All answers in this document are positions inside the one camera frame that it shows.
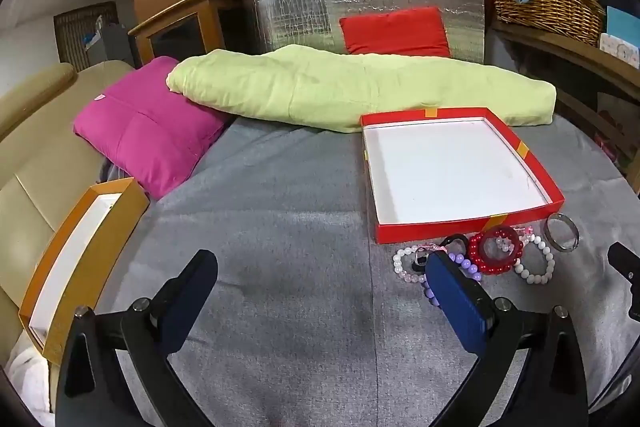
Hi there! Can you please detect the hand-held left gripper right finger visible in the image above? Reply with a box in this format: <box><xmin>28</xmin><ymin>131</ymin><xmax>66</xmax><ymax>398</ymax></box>
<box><xmin>426</xmin><ymin>251</ymin><xmax>591</xmax><ymax>427</ymax></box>

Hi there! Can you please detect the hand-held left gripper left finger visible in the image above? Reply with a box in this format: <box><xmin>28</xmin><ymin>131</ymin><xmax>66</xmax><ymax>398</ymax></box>
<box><xmin>54</xmin><ymin>249</ymin><xmax>219</xmax><ymax>427</ymax></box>

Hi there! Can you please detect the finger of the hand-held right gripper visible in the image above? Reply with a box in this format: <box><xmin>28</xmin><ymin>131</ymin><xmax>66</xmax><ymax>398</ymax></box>
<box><xmin>607</xmin><ymin>242</ymin><xmax>640</xmax><ymax>308</ymax></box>

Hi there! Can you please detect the purple bead bracelet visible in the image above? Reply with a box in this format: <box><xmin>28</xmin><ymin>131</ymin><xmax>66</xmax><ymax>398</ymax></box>
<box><xmin>422</xmin><ymin>252</ymin><xmax>483</xmax><ymax>308</ymax></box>

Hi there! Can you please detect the red bead bracelet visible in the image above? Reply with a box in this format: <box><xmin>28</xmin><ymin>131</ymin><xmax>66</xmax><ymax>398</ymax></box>
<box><xmin>468</xmin><ymin>229</ymin><xmax>524</xmax><ymax>277</ymax></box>

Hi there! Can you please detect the dark red bangle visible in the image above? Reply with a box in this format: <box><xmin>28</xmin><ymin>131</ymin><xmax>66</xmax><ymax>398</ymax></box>
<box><xmin>477</xmin><ymin>228</ymin><xmax>517</xmax><ymax>264</ymax></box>

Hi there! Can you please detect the silver bangle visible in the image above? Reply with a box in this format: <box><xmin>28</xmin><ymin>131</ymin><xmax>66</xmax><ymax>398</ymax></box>
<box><xmin>545</xmin><ymin>213</ymin><xmax>581</xmax><ymax>253</ymax></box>

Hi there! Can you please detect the pink glass bead bracelet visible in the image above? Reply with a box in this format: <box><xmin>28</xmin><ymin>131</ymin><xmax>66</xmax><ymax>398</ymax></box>
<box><xmin>495</xmin><ymin>224</ymin><xmax>535</xmax><ymax>253</ymax></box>

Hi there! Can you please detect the red shallow cardboard box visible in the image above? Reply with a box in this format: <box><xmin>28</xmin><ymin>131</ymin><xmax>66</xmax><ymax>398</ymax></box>
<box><xmin>360</xmin><ymin>107</ymin><xmax>566</xmax><ymax>245</ymax></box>

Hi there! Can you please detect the black bangle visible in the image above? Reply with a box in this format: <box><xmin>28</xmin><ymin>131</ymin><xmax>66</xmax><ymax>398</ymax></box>
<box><xmin>410</xmin><ymin>233</ymin><xmax>471</xmax><ymax>273</ymax></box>

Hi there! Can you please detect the orange cardboard box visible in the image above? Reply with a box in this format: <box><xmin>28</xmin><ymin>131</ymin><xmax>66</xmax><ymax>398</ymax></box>
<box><xmin>18</xmin><ymin>177</ymin><xmax>151</xmax><ymax>365</ymax></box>

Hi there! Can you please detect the pink cushion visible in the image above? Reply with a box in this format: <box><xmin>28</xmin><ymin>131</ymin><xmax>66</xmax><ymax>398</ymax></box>
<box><xmin>73</xmin><ymin>56</ymin><xmax>231</xmax><ymax>201</ymax></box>

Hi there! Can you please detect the beige leather sofa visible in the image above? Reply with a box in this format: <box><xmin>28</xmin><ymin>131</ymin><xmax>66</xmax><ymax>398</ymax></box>
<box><xmin>0</xmin><ymin>61</ymin><xmax>136</xmax><ymax>408</ymax></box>

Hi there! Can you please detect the wooden shelf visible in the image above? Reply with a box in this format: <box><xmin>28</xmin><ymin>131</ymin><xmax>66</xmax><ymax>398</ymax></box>
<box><xmin>492</xmin><ymin>21</ymin><xmax>640</xmax><ymax>190</ymax></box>

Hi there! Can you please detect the light green pillow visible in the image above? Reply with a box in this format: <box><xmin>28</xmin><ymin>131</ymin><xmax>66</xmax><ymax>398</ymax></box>
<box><xmin>166</xmin><ymin>44</ymin><xmax>557</xmax><ymax>134</ymax></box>

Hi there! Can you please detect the blue card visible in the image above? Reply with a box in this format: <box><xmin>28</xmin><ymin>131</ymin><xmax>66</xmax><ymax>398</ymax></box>
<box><xmin>606</xmin><ymin>6</ymin><xmax>640</xmax><ymax>52</ymax></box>

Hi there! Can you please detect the wooden glass-door cabinet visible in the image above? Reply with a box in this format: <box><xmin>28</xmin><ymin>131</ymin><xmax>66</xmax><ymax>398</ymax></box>
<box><xmin>128</xmin><ymin>0</ymin><xmax>242</xmax><ymax>64</ymax></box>

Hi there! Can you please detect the wicker basket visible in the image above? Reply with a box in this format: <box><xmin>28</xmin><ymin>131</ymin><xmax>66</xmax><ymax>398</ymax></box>
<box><xmin>485</xmin><ymin>0</ymin><xmax>606</xmax><ymax>46</ymax></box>

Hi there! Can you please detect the red cushion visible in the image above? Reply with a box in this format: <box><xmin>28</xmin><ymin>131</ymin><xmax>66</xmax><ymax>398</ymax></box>
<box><xmin>339</xmin><ymin>7</ymin><xmax>451</xmax><ymax>56</ymax></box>

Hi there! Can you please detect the rattan window screen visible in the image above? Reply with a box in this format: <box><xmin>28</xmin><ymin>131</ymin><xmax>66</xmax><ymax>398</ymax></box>
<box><xmin>52</xmin><ymin>2</ymin><xmax>121</xmax><ymax>72</ymax></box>

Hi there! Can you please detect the white bead bracelet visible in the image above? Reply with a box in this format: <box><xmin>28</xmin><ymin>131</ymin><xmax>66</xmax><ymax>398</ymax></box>
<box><xmin>514</xmin><ymin>234</ymin><xmax>557</xmax><ymax>284</ymax></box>

